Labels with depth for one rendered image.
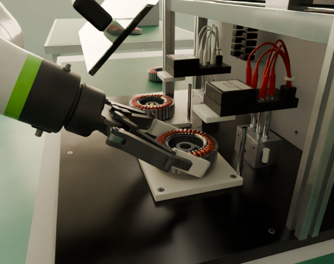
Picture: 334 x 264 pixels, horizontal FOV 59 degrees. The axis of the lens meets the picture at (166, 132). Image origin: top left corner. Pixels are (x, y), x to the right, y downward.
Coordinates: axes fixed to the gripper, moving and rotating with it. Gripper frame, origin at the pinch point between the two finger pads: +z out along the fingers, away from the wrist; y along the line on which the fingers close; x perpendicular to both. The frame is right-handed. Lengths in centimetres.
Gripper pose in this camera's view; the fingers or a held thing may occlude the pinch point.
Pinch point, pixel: (183, 149)
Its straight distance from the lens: 52.2
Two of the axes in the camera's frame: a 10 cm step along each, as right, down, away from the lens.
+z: 8.3, 3.4, 4.4
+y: 2.9, 4.2, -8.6
